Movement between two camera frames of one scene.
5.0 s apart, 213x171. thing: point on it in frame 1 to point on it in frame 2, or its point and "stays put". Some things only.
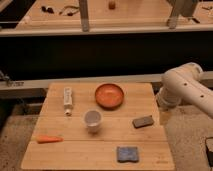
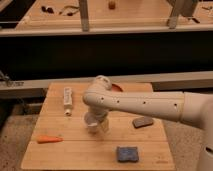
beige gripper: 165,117 to 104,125
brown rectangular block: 143,122 stays put
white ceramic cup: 92,119 stays put
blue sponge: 127,153 stays put
